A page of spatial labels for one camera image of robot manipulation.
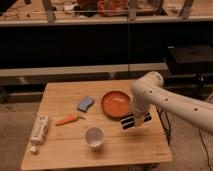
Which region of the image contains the wooden folding table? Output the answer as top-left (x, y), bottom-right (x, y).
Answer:
top-left (21, 80), bottom-right (172, 171)

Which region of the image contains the orange ceramic bowl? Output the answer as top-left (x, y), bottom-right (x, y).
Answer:
top-left (101, 91), bottom-right (130, 118)

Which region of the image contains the white toothpaste tube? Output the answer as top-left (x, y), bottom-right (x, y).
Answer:
top-left (30, 116), bottom-right (50, 154)

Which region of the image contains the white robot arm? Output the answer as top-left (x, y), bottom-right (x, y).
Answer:
top-left (120, 71), bottom-right (213, 135)

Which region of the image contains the black cable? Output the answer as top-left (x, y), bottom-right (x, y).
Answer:
top-left (198, 128), bottom-right (213, 171)

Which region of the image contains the black box on shelf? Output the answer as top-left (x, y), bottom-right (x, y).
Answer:
top-left (165, 45), bottom-right (213, 74)

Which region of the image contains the orange carrot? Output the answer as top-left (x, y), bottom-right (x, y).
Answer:
top-left (55, 115), bottom-right (78, 126)

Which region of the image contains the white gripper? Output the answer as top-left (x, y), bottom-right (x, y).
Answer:
top-left (120, 112), bottom-right (152, 129)

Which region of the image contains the blue eraser sponge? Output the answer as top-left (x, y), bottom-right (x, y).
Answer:
top-left (77, 96), bottom-right (94, 112)

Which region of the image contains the white ceramic cup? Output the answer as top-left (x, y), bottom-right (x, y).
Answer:
top-left (85, 127), bottom-right (104, 151)

